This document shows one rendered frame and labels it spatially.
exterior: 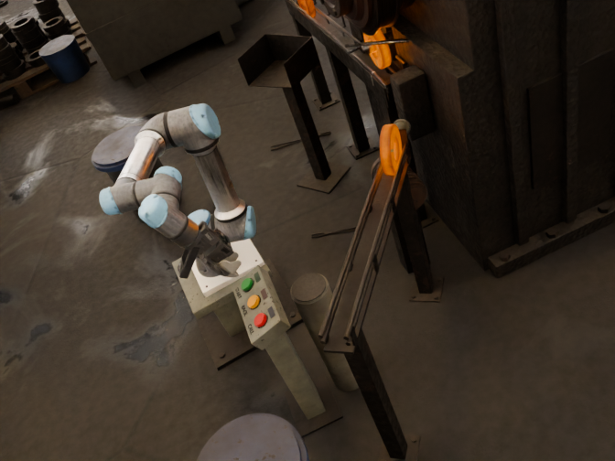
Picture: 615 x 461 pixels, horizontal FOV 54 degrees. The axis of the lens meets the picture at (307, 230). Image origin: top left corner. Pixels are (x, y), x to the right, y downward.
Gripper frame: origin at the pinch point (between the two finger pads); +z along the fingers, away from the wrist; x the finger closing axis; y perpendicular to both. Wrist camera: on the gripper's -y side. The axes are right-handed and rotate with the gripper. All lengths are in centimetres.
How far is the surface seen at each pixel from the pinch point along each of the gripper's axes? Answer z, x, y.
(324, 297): 22.4, -8.7, 14.4
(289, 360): 30.6, -12.4, -7.5
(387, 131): 9, 15, 60
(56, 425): 30, 36, -112
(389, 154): 12, 10, 56
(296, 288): 18.7, -2.2, 9.1
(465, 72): 10, 13, 87
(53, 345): 30, 80, -113
